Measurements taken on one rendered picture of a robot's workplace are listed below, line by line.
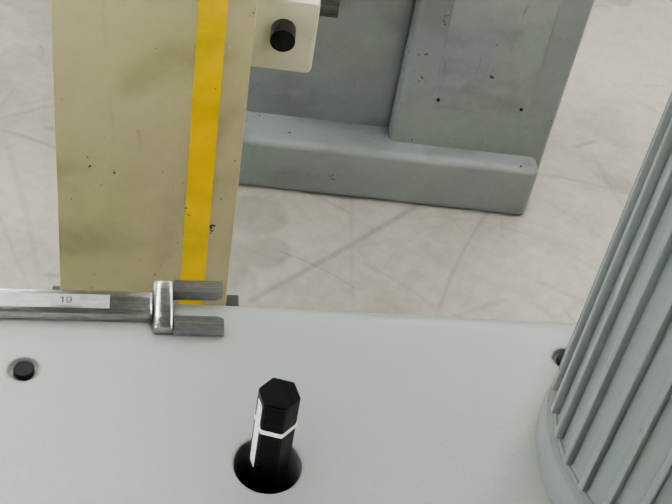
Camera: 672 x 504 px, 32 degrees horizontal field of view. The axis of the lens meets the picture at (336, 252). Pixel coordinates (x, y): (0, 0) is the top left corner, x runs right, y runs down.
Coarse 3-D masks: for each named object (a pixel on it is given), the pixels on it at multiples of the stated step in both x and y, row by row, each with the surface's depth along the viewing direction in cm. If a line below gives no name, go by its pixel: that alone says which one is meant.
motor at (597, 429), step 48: (624, 240) 54; (624, 288) 54; (576, 336) 61; (624, 336) 54; (576, 384) 59; (624, 384) 55; (576, 432) 59; (624, 432) 56; (576, 480) 60; (624, 480) 56
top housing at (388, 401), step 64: (0, 320) 67; (64, 320) 67; (256, 320) 70; (320, 320) 70; (384, 320) 71; (448, 320) 72; (512, 320) 73; (0, 384) 63; (64, 384) 64; (128, 384) 65; (192, 384) 65; (256, 384) 66; (320, 384) 67; (384, 384) 67; (448, 384) 68; (512, 384) 69; (0, 448) 60; (64, 448) 61; (128, 448) 61; (192, 448) 62; (320, 448) 63; (384, 448) 64; (448, 448) 64; (512, 448) 65
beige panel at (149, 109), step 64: (64, 0) 236; (128, 0) 237; (192, 0) 238; (256, 0) 239; (64, 64) 246; (128, 64) 248; (192, 64) 249; (64, 128) 258; (128, 128) 259; (192, 128) 260; (64, 192) 271; (128, 192) 272; (192, 192) 273; (64, 256) 285; (128, 256) 286; (192, 256) 287
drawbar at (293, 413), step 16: (272, 384) 58; (288, 384) 58; (272, 400) 57; (288, 400) 58; (272, 416) 58; (288, 416) 58; (272, 432) 58; (256, 448) 60; (272, 448) 59; (288, 448) 60; (256, 464) 61; (272, 464) 60; (288, 464) 61; (256, 480) 61; (272, 480) 61
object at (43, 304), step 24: (0, 288) 68; (168, 288) 69; (192, 288) 70; (216, 288) 70; (0, 312) 66; (24, 312) 67; (48, 312) 67; (72, 312) 67; (96, 312) 67; (120, 312) 68; (144, 312) 68; (168, 312) 68; (216, 336) 68
